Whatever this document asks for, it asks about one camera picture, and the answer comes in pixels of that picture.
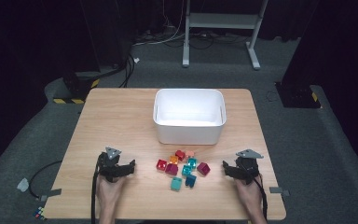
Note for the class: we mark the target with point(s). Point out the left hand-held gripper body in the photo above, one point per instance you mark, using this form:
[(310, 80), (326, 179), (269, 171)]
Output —
[(108, 168)]

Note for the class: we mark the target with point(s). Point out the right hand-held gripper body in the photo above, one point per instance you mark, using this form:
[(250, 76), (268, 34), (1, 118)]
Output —
[(247, 169)]

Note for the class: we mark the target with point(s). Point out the magenta toy block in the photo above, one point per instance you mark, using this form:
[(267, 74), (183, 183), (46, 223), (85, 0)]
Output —
[(203, 168), (171, 169)]

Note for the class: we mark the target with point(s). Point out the blue toy block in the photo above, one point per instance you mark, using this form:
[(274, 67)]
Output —
[(190, 180)]

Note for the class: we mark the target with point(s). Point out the orange toy block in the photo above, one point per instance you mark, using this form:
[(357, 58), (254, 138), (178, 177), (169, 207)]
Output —
[(173, 160)]

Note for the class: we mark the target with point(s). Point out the mint green toy block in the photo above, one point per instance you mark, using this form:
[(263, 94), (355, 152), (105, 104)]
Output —
[(176, 183)]

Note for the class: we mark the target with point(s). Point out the white plastic bin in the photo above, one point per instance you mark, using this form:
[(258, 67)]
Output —
[(189, 133)]

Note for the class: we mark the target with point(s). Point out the person's left hand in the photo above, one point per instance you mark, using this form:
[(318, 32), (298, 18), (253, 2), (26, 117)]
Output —
[(108, 191)]

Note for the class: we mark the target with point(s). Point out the person's right hand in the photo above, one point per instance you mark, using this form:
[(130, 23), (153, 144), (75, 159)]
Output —
[(248, 196)]

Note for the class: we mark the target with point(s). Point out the grey tape strip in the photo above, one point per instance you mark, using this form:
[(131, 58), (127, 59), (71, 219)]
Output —
[(51, 193), (279, 190)]

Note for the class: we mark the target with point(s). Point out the colourful puzzle cube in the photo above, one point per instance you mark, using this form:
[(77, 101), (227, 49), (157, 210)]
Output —
[(39, 213)]

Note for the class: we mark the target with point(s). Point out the crumpled clear plastic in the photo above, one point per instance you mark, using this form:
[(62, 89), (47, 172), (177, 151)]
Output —
[(22, 184)]

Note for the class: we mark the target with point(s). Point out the black striped stand base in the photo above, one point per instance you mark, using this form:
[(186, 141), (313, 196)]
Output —
[(296, 96), (74, 87)]

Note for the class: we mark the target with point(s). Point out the small white tag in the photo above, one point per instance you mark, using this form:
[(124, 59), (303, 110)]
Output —
[(136, 60)]

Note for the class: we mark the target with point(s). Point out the white metal stand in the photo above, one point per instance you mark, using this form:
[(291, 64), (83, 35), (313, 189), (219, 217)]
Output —
[(223, 21)]

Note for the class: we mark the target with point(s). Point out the dark curtain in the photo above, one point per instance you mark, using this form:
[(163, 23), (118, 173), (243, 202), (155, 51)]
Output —
[(338, 46), (21, 46)]

